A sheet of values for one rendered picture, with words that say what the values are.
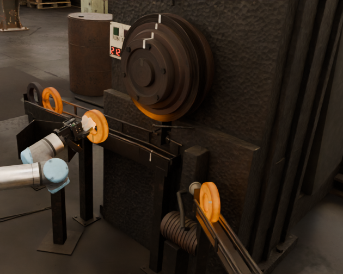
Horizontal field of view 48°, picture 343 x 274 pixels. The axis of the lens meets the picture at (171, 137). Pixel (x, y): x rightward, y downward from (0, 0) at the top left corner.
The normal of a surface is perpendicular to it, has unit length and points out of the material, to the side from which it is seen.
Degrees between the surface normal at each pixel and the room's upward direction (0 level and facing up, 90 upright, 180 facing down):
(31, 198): 1
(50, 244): 0
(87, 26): 90
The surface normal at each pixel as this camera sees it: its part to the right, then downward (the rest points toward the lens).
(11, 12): 0.75, 0.33
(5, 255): 0.07, -0.90
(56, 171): 0.41, -0.28
